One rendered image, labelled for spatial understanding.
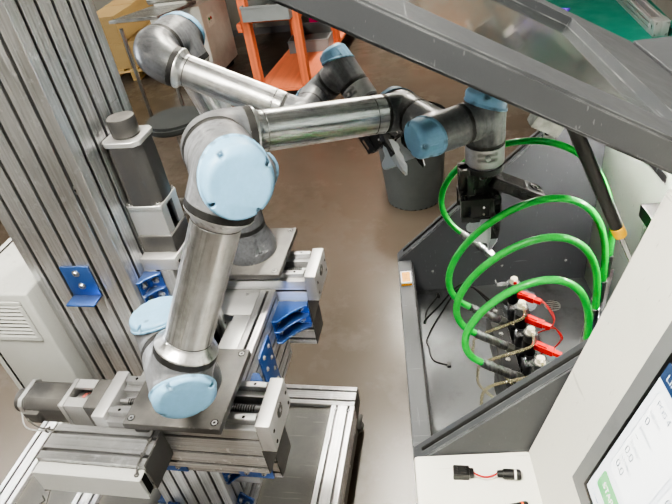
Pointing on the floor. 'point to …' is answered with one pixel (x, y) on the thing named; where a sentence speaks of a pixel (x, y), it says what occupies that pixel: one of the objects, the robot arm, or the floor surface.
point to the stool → (172, 121)
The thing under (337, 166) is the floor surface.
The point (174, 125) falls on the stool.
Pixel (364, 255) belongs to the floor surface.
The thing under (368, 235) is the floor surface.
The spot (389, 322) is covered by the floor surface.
